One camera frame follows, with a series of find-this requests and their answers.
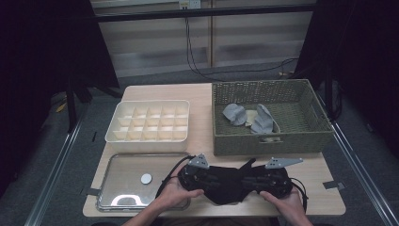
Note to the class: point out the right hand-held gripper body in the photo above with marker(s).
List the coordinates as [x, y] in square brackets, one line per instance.
[276, 183]

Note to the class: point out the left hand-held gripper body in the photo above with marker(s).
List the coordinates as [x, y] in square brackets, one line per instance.
[191, 179]

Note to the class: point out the grey sock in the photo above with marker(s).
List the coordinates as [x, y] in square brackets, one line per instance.
[235, 114]
[263, 121]

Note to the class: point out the clear plastic lid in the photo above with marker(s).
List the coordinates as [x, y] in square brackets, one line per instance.
[125, 172]

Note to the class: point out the white divided storage box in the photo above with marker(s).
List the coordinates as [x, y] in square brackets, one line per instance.
[150, 121]

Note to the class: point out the green woven basket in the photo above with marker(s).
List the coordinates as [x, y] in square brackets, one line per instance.
[298, 94]

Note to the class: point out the person's right hand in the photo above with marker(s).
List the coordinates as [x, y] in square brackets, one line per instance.
[290, 205]

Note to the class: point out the person's left hand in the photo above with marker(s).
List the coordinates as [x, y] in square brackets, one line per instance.
[172, 197]

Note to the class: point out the grey tape piece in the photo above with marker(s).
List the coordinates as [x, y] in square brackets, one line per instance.
[91, 191]
[332, 184]

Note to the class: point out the black metal stand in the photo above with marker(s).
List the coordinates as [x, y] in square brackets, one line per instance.
[328, 94]
[71, 109]

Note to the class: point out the black tape strip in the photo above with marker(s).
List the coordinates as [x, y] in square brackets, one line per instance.
[94, 136]

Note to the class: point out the black curtain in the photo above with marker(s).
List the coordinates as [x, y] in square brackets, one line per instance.
[47, 47]
[360, 47]

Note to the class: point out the black horizontal bar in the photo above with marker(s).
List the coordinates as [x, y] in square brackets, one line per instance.
[204, 12]

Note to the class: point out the metal floor rail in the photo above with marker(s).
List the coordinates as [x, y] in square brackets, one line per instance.
[53, 179]
[360, 175]

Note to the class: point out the white wall socket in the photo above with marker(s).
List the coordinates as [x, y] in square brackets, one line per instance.
[194, 3]

